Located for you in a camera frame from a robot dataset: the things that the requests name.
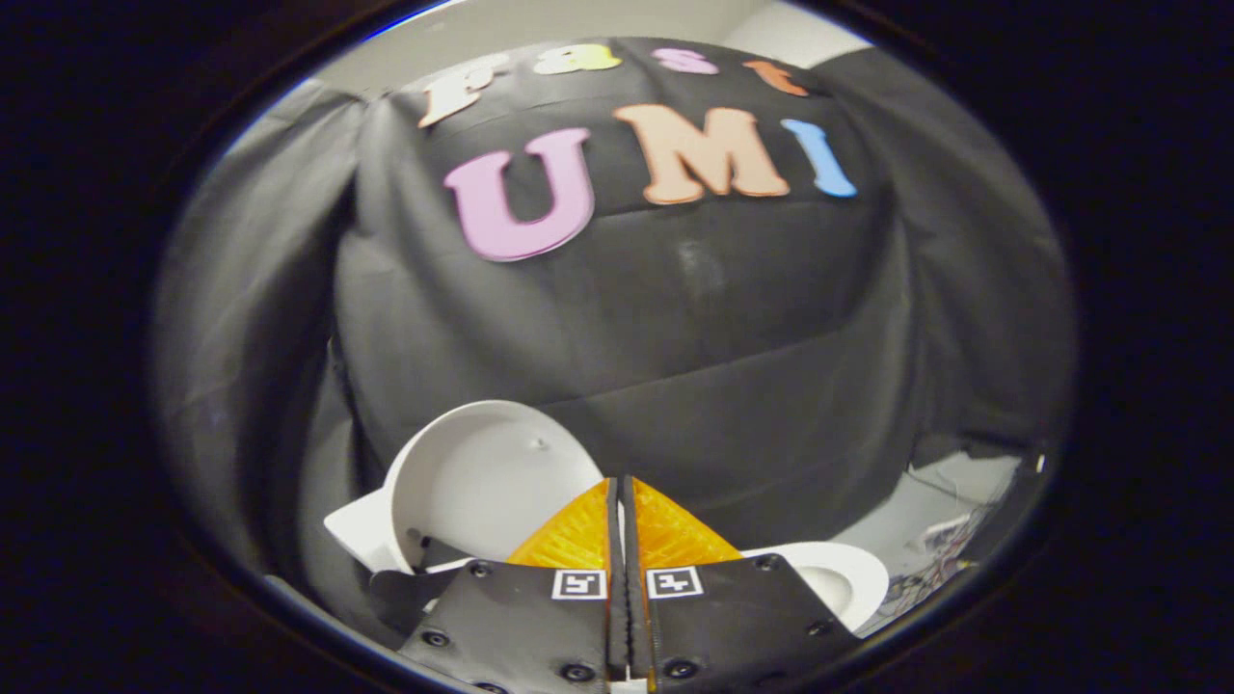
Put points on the white toilet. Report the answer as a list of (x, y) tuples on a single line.
[(848, 578)]

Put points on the black backdrop cloth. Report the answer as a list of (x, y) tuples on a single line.
[(723, 337)]

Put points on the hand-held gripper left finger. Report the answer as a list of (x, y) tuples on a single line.
[(540, 627)]

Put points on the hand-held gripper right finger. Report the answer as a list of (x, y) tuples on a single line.
[(723, 627)]

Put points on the white toilet lid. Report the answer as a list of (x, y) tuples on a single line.
[(482, 482)]

